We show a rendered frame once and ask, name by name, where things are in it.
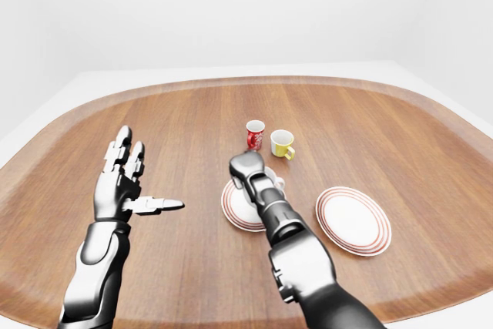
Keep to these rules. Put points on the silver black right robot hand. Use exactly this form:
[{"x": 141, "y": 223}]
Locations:
[{"x": 246, "y": 167}]

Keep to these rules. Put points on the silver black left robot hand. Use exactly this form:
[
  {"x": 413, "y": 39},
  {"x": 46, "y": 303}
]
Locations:
[{"x": 109, "y": 190}]

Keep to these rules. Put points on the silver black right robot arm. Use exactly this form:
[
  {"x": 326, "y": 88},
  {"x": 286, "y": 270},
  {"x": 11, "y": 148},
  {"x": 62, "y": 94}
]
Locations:
[{"x": 300, "y": 259}]

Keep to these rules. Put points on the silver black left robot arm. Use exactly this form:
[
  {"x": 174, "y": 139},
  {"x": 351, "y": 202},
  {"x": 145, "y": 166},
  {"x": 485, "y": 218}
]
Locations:
[{"x": 94, "y": 267}]

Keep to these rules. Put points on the red patterned mug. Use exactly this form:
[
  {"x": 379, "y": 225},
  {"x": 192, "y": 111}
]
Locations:
[{"x": 255, "y": 135}]

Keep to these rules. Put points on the white and yellow mug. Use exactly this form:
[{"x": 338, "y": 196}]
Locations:
[{"x": 281, "y": 144}]

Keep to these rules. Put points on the white plate with red rings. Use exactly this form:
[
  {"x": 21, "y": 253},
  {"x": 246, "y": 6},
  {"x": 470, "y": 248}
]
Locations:
[
  {"x": 240, "y": 209},
  {"x": 352, "y": 221}
]

